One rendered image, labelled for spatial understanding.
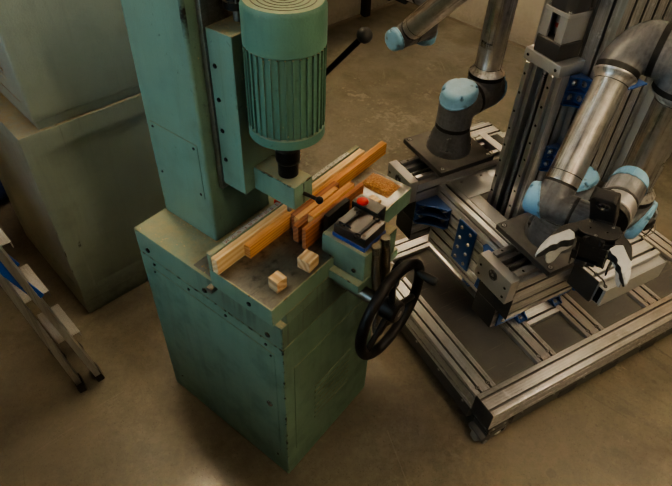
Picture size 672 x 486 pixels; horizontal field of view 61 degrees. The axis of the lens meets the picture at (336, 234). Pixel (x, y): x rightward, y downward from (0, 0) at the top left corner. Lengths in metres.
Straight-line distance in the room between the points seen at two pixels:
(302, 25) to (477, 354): 1.43
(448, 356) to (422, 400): 0.24
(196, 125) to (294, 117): 0.29
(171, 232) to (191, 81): 0.52
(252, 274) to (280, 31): 0.59
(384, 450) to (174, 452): 0.73
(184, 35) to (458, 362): 1.42
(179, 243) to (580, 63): 1.19
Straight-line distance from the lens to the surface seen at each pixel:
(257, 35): 1.18
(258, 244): 1.46
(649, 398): 2.61
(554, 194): 1.36
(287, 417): 1.80
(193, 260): 1.62
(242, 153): 1.42
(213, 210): 1.59
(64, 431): 2.37
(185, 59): 1.35
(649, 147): 1.52
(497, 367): 2.19
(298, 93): 1.23
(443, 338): 2.19
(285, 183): 1.41
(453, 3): 1.84
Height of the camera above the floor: 1.94
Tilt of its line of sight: 43 degrees down
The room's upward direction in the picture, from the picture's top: 3 degrees clockwise
